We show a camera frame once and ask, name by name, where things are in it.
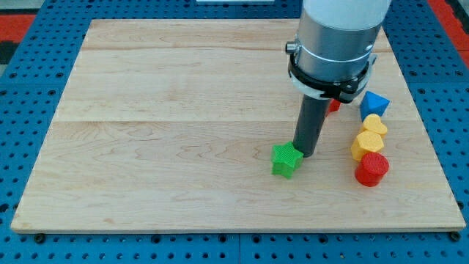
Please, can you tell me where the yellow hexagon block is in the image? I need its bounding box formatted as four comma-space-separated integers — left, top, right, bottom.
350, 131, 384, 161

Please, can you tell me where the red cylinder block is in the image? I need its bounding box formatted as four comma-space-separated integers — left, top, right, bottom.
355, 153, 389, 187

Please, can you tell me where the red star block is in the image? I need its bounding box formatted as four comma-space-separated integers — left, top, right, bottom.
328, 99, 341, 114

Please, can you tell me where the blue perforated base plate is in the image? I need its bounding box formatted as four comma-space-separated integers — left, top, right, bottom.
1, 0, 468, 263

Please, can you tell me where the yellow heart block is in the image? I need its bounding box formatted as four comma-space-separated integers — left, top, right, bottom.
360, 114, 388, 139

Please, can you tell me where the green star block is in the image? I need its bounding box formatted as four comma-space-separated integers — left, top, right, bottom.
270, 142, 303, 179

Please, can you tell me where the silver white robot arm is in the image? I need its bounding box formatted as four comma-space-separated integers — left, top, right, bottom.
285, 0, 391, 103

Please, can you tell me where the light wooden board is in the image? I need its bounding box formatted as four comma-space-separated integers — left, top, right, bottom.
11, 20, 466, 234

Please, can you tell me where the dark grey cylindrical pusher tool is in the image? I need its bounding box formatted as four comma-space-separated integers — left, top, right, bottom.
292, 95, 330, 158

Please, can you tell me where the blue triangular block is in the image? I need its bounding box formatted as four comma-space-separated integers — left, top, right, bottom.
360, 91, 390, 121

